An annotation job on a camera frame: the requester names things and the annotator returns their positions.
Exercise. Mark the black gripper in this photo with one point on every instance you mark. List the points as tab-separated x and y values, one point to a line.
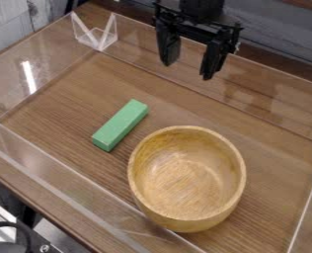
199	20

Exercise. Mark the green rectangular block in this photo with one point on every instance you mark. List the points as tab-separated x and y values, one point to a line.
108	135

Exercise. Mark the brown wooden bowl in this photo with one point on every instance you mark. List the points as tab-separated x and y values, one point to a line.
187	177

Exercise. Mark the clear acrylic tray walls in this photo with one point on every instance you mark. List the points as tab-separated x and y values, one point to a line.
60	91

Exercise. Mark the clear acrylic corner bracket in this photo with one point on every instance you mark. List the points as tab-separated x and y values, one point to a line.
96	38

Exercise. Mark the black metal table frame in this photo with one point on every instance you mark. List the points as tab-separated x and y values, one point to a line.
48	239

